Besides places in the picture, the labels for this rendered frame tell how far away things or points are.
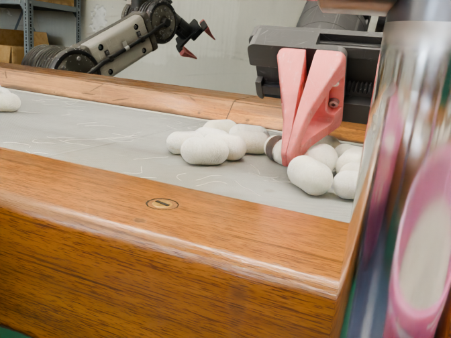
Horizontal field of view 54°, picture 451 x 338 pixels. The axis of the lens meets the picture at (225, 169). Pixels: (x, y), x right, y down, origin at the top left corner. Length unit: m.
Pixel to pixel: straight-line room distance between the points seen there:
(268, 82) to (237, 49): 2.24
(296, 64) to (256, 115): 0.20
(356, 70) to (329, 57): 0.04
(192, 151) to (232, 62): 2.33
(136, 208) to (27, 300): 0.05
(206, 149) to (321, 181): 0.09
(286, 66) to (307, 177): 0.09
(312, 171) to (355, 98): 0.10
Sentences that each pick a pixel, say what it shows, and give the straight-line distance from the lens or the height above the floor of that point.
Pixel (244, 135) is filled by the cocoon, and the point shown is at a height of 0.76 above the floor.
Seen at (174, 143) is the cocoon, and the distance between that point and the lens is 0.33.
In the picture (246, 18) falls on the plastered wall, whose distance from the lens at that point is 2.60.
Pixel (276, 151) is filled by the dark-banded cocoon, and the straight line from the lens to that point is 0.33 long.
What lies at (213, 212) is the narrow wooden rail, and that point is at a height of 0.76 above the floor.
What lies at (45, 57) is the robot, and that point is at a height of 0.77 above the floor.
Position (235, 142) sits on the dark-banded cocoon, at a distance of 0.33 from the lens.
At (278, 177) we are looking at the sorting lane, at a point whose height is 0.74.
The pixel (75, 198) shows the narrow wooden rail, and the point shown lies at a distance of 0.17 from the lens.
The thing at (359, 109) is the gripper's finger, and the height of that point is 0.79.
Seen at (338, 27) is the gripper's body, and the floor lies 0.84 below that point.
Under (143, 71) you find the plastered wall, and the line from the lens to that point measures 2.96.
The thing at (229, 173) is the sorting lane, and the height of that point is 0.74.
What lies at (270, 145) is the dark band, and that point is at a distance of 0.34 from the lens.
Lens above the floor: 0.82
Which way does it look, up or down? 15 degrees down
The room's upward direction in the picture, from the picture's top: 5 degrees clockwise
